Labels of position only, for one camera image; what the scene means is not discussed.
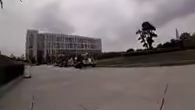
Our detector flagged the row of parked vehicles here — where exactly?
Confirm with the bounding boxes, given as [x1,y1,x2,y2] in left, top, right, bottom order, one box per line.
[52,52,97,71]

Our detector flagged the grey concrete pavement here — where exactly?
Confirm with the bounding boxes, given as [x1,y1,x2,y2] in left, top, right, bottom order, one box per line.
[0,51,195,110]

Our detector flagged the long low hedge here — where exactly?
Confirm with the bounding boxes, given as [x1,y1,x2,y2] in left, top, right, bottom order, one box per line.
[94,44,195,61]

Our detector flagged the large glass-fronted building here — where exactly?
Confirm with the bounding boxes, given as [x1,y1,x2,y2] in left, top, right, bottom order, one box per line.
[22,23,104,67]

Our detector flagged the tall dark tree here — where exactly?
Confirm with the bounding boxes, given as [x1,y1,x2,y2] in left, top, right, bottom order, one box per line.
[134,20,159,52]

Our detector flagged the grass lawn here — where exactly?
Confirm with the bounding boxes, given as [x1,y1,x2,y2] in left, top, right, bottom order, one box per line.
[95,48,195,71]

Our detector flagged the white car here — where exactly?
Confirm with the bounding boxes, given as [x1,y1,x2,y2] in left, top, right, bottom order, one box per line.
[21,66,33,80]

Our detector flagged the row of distant trees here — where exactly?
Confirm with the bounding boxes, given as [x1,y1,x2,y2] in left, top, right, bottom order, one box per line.
[153,23,195,52]

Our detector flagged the dark trimmed hedge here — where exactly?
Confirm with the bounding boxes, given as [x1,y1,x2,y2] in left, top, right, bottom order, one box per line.
[0,50,27,94]

